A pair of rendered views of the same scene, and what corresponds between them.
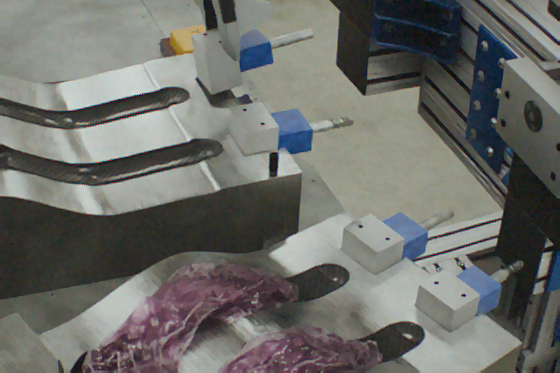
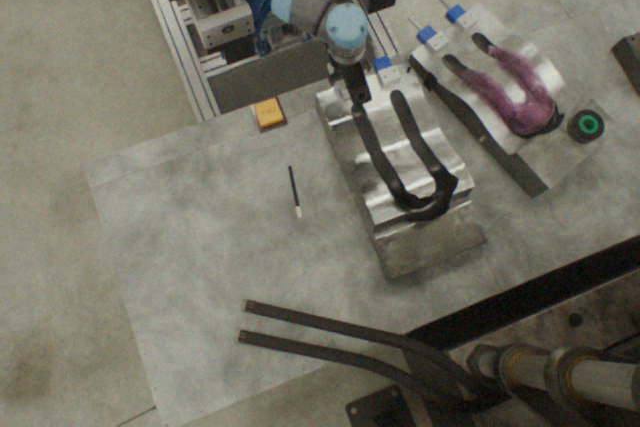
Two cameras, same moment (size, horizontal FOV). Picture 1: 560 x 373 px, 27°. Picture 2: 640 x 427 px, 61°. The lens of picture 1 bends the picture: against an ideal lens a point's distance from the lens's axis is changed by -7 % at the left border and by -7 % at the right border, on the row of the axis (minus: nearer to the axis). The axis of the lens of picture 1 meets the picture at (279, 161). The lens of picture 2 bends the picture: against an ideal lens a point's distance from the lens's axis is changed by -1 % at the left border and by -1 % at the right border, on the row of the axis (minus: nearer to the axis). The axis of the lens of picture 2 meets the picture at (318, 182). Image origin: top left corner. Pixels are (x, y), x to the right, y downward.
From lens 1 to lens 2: 153 cm
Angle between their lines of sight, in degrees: 58
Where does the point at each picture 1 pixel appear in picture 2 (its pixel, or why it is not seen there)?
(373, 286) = (453, 46)
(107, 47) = (254, 161)
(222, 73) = not seen: hidden behind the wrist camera
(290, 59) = not seen: outside the picture
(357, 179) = (76, 116)
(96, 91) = (352, 144)
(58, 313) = not seen: hidden behind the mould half
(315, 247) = (433, 63)
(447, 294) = (470, 20)
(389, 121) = (22, 95)
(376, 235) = (439, 40)
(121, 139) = (389, 129)
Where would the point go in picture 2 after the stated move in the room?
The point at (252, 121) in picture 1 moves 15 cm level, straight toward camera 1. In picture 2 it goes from (393, 74) to (451, 75)
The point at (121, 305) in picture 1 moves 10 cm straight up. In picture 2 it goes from (491, 122) to (504, 106)
